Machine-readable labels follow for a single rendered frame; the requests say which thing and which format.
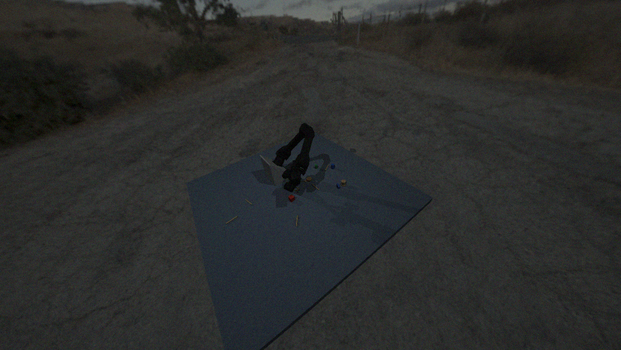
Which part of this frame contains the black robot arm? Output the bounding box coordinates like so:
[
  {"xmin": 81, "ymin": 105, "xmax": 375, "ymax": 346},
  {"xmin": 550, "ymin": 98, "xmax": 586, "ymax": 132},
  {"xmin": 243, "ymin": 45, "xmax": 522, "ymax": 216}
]
[{"xmin": 272, "ymin": 123, "xmax": 315, "ymax": 185}]

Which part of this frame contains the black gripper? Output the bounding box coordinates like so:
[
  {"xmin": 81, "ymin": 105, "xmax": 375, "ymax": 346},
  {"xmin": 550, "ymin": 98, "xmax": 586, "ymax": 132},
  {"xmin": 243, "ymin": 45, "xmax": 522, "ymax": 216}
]
[{"xmin": 284, "ymin": 181, "xmax": 296, "ymax": 192}]

